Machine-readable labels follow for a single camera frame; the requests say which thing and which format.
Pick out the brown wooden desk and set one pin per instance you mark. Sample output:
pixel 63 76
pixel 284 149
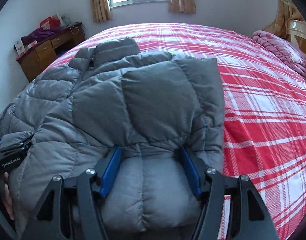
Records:
pixel 41 55

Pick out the white red box on desk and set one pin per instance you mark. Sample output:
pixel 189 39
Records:
pixel 21 48

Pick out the purple garment on desk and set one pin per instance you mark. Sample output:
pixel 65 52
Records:
pixel 39 35

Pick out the cream wooden headboard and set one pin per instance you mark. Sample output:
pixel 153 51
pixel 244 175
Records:
pixel 296 33

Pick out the red gift bag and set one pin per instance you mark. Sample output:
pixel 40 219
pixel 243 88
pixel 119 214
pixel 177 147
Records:
pixel 50 22

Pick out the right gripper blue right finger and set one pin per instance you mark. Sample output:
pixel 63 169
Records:
pixel 194 168

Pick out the red white plaid bedsheet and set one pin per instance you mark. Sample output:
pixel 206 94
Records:
pixel 265 108

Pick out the person's left hand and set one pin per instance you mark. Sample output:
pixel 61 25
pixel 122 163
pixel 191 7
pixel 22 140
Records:
pixel 5 196

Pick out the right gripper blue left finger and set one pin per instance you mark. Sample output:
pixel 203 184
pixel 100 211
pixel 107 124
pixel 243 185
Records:
pixel 106 171

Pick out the yellow blanket on headboard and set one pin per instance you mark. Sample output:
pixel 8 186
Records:
pixel 286 10

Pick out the grey puffer down jacket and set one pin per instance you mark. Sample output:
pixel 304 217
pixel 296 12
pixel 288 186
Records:
pixel 148 104

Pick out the pink folded quilt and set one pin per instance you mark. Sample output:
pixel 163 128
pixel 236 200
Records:
pixel 289 54

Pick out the left yellow patterned curtain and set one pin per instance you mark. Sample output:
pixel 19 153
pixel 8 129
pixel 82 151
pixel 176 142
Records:
pixel 101 11

